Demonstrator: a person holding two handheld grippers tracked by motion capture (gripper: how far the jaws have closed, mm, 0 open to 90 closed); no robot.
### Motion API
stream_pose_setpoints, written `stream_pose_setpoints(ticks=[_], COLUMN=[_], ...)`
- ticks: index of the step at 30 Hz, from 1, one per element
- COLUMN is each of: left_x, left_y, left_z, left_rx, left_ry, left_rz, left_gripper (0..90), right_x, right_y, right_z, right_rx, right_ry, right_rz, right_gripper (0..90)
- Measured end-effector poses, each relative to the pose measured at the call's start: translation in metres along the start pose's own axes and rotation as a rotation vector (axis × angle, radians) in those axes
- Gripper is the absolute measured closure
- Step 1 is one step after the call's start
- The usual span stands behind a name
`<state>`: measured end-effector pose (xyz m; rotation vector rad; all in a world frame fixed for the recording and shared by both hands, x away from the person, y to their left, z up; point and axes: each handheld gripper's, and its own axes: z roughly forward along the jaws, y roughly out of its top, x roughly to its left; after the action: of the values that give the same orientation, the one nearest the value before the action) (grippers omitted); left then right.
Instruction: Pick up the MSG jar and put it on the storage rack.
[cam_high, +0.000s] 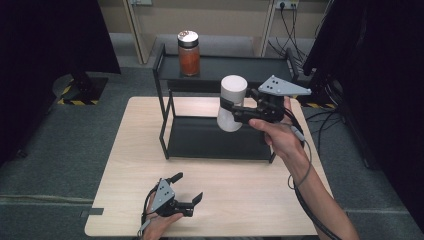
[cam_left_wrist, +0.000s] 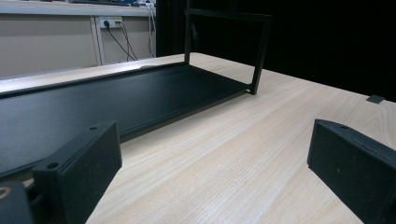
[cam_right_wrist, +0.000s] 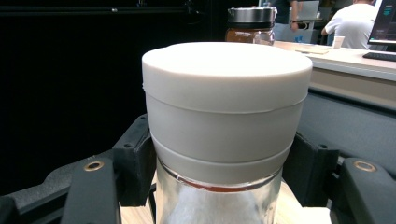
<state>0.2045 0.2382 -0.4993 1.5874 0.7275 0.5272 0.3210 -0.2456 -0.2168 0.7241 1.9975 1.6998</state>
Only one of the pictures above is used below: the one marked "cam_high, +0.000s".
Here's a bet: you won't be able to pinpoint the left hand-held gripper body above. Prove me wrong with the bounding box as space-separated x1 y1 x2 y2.
149 178 195 218

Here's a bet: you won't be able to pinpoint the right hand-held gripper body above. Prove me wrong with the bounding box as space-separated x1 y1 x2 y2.
233 74 313 125

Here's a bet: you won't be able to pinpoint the white jar with white lid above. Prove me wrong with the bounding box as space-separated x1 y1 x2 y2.
216 74 249 133

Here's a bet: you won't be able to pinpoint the black two-tier metal shelf rack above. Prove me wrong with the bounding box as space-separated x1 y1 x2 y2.
152 43 300 164

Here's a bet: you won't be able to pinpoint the orange-filled jar with silver lid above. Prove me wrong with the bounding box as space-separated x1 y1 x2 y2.
176 29 202 78

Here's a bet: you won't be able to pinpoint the person's left hand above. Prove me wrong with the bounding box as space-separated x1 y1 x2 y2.
141 196 185 240

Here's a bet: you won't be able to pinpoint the person's right hand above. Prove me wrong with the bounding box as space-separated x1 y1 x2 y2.
248 95 309 162

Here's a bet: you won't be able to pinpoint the stand base with hazard tape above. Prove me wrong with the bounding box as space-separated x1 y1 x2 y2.
52 71 109 107
291 79 338 110

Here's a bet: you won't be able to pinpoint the grey tape strip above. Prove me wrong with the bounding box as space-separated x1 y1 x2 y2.
79 207 105 219

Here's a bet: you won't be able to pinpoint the beige wooden cabinet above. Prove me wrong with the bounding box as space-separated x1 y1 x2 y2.
98 0 334 66

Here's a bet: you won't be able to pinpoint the black curtain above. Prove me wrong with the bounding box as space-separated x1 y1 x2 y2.
302 0 424 234
0 0 123 168

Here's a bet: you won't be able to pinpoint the left hand-held gripper cable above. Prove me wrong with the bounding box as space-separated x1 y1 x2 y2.
138 185 158 238

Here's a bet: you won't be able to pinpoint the hand-held gripper cable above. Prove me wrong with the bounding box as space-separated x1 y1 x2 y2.
284 108 344 240
138 185 158 238

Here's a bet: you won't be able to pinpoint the bundle of black cables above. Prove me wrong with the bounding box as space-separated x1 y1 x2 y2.
268 4 318 69

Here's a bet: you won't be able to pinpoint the right hand-held gripper cable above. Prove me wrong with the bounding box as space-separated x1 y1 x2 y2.
284 108 344 240

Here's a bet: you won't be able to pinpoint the black floor cables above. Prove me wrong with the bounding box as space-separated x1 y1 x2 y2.
304 107 348 155

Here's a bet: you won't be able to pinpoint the white wall power outlet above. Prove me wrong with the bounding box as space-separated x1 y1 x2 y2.
275 0 300 10

